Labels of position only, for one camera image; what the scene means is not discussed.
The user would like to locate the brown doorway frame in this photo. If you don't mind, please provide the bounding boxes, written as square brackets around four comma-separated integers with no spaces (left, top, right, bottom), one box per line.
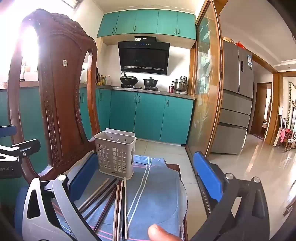
[250,82,273,139]

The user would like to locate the kitchen countertop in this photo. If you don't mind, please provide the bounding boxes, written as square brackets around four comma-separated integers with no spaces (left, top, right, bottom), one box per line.
[80,84,196,100]

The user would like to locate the black wok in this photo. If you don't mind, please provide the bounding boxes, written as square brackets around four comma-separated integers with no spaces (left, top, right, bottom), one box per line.
[120,72,139,86]

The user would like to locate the carved wooden chair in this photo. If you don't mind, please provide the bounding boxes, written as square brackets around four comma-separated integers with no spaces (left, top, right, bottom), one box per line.
[8,9,101,183]

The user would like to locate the black lidded pot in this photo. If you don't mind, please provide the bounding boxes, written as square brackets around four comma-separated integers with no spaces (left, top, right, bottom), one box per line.
[143,77,159,88]

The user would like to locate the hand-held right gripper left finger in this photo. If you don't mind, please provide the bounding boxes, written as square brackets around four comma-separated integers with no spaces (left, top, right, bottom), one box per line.
[22,153,102,241]

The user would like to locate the teal wall cabinets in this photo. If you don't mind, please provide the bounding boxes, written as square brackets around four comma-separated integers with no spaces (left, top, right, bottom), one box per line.
[97,9,197,40]

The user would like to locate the silver refrigerator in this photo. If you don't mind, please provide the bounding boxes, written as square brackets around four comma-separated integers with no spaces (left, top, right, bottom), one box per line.
[210,40,254,154]

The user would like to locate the wooden dining chairs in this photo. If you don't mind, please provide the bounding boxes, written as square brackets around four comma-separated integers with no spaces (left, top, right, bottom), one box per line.
[274,115,296,152]

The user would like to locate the gas stove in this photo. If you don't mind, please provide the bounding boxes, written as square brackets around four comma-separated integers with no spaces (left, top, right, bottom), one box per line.
[113,85,162,91]

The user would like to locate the large steel pot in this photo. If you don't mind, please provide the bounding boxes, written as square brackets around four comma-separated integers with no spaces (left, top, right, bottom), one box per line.
[173,79,188,92]

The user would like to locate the teal base cabinets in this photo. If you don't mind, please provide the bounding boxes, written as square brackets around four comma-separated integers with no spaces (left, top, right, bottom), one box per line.
[0,87,196,145]

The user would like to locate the pile of mixed chopsticks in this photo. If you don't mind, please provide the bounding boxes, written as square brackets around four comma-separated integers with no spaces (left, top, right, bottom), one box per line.
[78,177,127,241]

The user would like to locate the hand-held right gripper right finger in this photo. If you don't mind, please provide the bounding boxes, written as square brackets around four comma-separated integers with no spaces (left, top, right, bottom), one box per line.
[191,152,271,241]

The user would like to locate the cream chopstick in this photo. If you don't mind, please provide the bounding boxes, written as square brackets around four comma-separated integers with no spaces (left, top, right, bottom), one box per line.
[123,177,128,240]

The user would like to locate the glass sliding door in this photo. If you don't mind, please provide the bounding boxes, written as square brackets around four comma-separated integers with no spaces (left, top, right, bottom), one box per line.
[185,0,223,158]

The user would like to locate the row of condiment bottles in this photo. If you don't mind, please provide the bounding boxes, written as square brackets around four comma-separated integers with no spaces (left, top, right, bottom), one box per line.
[97,73,112,86]

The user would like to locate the grey plastic utensil holder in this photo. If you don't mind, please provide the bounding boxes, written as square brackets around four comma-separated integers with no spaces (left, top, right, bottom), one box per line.
[94,128,137,179]

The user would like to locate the person's right hand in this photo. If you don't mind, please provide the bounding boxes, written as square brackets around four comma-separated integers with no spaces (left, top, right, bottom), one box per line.
[147,224,183,241]

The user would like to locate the blue striped towel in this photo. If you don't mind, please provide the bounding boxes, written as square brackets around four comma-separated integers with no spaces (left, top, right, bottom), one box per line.
[52,155,188,241]

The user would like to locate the green vine plant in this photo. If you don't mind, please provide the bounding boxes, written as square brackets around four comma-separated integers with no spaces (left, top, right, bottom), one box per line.
[287,81,295,112]

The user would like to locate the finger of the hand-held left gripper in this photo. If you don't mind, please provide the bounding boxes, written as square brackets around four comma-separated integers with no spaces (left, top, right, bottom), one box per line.
[10,138,41,160]
[0,125,17,140]

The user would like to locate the black range hood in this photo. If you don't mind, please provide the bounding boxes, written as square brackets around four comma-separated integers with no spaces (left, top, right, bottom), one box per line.
[117,36,170,76]

